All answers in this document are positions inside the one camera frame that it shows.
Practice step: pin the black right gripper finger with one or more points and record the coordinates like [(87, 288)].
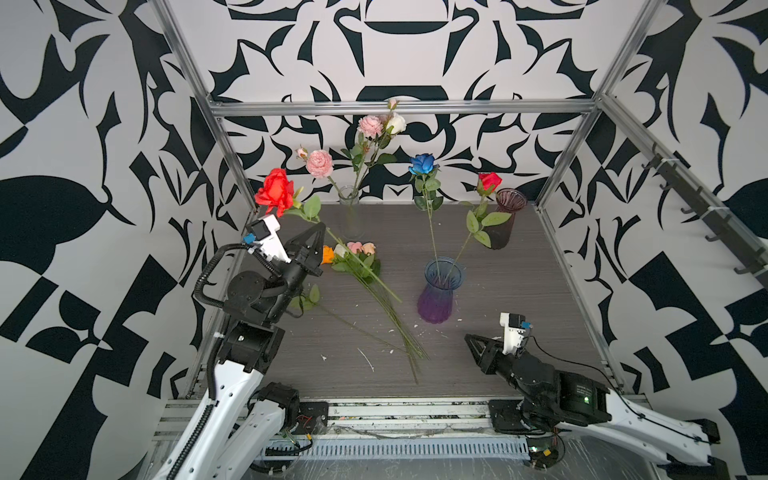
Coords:
[(488, 364), (482, 349)]

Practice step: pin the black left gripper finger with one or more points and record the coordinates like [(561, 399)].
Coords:
[(310, 249), (291, 248)]

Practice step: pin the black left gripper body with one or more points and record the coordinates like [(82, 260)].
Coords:
[(282, 284)]

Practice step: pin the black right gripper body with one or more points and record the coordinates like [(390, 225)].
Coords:
[(507, 367)]

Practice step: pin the clear ribbed glass vase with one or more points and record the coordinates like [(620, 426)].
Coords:
[(351, 222)]

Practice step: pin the purple blue glass vase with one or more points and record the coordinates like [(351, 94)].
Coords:
[(443, 276)]

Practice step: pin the pink carnation stem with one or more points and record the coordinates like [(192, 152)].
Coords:
[(319, 165), (370, 126)]

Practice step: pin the blue artificial rose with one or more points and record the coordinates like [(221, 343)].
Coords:
[(424, 170)]

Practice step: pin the white artificial rose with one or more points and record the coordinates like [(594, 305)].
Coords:
[(396, 125)]

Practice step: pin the small red artificial rose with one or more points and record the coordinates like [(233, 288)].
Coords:
[(479, 217)]

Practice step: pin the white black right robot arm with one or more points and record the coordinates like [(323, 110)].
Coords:
[(555, 400)]

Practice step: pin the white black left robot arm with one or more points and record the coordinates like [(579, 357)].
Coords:
[(239, 415)]

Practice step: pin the smoky pink glass vase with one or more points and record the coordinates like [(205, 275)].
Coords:
[(509, 202)]

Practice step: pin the orange artificial rose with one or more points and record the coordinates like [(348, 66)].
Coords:
[(328, 255)]

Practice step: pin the small pink artificial rose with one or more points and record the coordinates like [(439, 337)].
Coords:
[(355, 247)]

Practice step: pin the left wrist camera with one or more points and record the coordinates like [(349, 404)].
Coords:
[(262, 238)]

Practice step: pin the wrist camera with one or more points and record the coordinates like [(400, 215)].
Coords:
[(262, 238), (511, 329)]

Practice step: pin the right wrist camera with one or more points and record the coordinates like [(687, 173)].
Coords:
[(511, 329)]

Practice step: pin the white slotted cable duct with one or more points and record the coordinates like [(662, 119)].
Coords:
[(511, 448)]

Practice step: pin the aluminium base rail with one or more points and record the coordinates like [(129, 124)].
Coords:
[(398, 414)]

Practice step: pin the aluminium frame crossbar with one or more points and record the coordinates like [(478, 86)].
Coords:
[(404, 107)]

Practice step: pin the grey wall hook rail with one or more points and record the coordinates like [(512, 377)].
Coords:
[(725, 226)]

